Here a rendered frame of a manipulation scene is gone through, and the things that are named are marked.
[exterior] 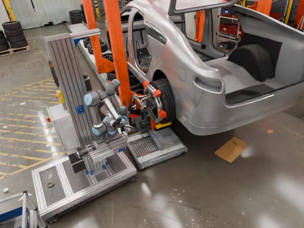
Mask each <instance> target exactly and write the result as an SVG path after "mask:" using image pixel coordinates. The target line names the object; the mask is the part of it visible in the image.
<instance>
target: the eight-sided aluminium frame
mask: <svg viewBox="0 0 304 228"><path fill-rule="evenodd" d="M148 90H150V91H151V92H152V94H153V96H154V91H155V90H156V89H154V88H153V87H152V86H151V85H147V86H146V87H145V89H144V90H143V93H144V95H148ZM154 99H155V102H156V104H157V113H158V118H156V116H155V115H154V114H153V112H152V110H150V111H149V110H148V114H149V117H150V118H151V119H152V120H153V121H154V123H158V122H160V121H161V120H162V118H161V117H160V116H159V111H162V103H161V101H160V98H159V97H157V98H155V96H154ZM157 99H158V100H157ZM158 102H159V103H158ZM150 112H151V113H150Z"/></svg>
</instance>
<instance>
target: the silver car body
mask: <svg viewBox="0 0 304 228"><path fill-rule="evenodd" d="M238 1H239V0H232V1H230V2H228V1H225V0H134V1H131V2H129V3H128V4H127V5H125V6H124V7H123V8H122V9H121V10H120V18H121V22H122V23H121V25H122V32H123V41H124V48H125V54H126V55H127V56H128V61H127V67H128V69H129V70H130V71H131V72H132V73H133V74H134V75H135V76H136V77H137V79H138V80H139V81H140V82H141V83H142V84H143V82H145V81H148V83H150V82H151V81H152V75H153V73H154V71H155V70H156V69H160V70H162V71H163V72H164V74H165V75H166V76H167V78H168V80H169V83H170V85H171V88H172V91H173V94H174V98H175V104H176V118H177V119H178V120H179V121H180V122H181V123H182V124H183V125H184V126H185V127H186V128H187V129H188V130H189V131H190V132H191V133H192V134H194V135H198V136H204V135H211V134H216V133H221V132H225V131H228V130H231V129H234V128H238V127H241V126H243V125H246V124H249V123H252V122H254V121H257V120H260V119H262V118H265V117H268V116H270V115H273V114H276V113H278V112H281V111H283V110H285V109H288V108H290V107H292V106H294V105H296V104H297V103H299V102H300V101H301V99H302V97H303V95H304V33H303V32H301V31H299V30H296V29H295V28H293V27H290V26H288V25H286V24H284V23H282V22H280V21H278V20H276V19H274V18H272V17H270V16H268V15H266V14H263V13H261V12H258V11H256V10H253V9H250V8H247V7H244V6H241V5H237V4H236V3H237V2H238ZM222 7H224V8H226V9H228V10H230V11H231V12H232V13H233V14H235V15H236V16H237V18H238V20H239V22H240V26H241V28H242V30H243V36H242V37H241V38H240V39H239V41H238V42H237V43H236V45H235V47H234V48H233V49H232V50H231V51H230V52H228V53H225V52H222V51H220V50H218V49H216V48H215V47H214V44H213V17H212V9H215V8H222ZM127 10H131V12H125V11H127ZM203 10H204V11H205V21H204V30H203V37H202V41H201V42H197V41H195V40H193V39H190V38H188V37H187V35H186V28H185V15H184V14H185V13H191V12H196V11H203ZM134 19H135V20H134ZM136 19H138V20H136ZM125 21H127V22H125Z"/></svg>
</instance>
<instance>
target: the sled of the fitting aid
mask: <svg viewBox="0 0 304 228"><path fill-rule="evenodd" d="M152 130H153V129H150V130H148V134H149V135H150V137H151V138H152V140H153V141H154V142H155V144H156V145H157V146H158V148H159V149H160V151H161V150H164V149H167V148H170V147H172V146H175V145H178V144H180V143H181V141H180V139H179V140H177V141H175V142H171V143H169V144H166V145H164V146H162V145H161V144H160V143H159V141H158V140H157V139H156V137H155V136H154V135H153V133H152Z"/></svg>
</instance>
